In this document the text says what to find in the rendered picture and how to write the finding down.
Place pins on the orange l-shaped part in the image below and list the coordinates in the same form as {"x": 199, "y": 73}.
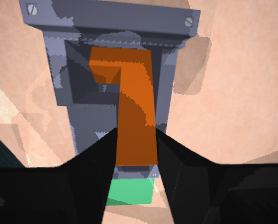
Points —
{"x": 132, "y": 69}

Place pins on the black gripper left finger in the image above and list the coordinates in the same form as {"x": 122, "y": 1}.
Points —
{"x": 78, "y": 187}

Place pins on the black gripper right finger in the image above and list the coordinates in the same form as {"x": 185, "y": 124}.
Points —
{"x": 195, "y": 186}

